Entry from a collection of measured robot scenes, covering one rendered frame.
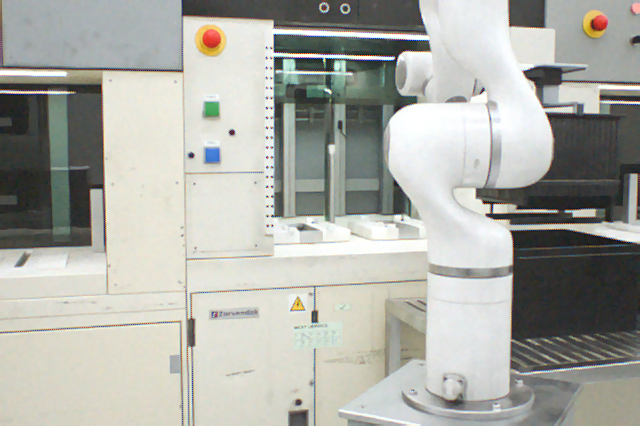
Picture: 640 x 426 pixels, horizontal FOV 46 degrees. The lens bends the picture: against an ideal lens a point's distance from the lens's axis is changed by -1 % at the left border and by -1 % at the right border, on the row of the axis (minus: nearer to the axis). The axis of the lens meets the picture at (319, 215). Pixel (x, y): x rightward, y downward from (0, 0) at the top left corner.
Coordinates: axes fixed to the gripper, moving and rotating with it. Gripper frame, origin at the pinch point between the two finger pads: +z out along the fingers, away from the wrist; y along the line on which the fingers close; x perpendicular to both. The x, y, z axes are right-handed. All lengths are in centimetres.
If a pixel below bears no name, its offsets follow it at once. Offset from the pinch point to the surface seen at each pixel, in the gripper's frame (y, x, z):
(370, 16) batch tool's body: -29.3, 15.8, -28.0
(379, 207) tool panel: -118, -36, 5
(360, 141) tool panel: -120, -12, -1
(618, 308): 13.6, -45.3, 8.5
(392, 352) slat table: -25, -62, -24
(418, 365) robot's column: 24, -50, -37
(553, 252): 13.6, -33.8, -6.1
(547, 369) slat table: 31, -50, -18
